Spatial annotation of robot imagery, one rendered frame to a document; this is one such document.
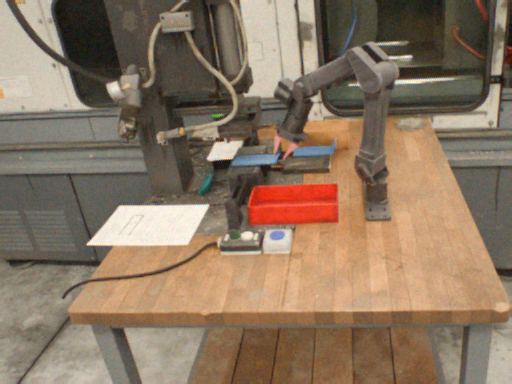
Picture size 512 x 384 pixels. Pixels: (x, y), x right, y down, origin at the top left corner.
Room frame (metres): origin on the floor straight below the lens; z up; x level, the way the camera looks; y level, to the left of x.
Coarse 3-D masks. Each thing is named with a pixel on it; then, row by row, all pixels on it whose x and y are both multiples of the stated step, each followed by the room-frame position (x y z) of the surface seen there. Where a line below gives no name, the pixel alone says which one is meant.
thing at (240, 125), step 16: (240, 96) 1.39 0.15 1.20; (256, 96) 1.44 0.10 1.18; (176, 112) 1.40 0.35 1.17; (192, 112) 1.39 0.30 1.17; (208, 112) 1.38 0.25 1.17; (224, 112) 1.38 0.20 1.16; (240, 112) 1.37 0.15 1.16; (256, 112) 1.41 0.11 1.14; (224, 128) 1.31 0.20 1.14; (240, 128) 1.30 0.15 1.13
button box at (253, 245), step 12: (228, 240) 1.04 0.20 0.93; (240, 240) 1.03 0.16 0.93; (252, 240) 1.03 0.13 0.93; (228, 252) 1.02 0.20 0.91; (240, 252) 1.02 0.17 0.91; (252, 252) 1.01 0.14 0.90; (180, 264) 0.99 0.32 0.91; (120, 276) 0.96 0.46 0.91; (132, 276) 0.96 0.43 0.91; (72, 288) 0.97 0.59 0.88
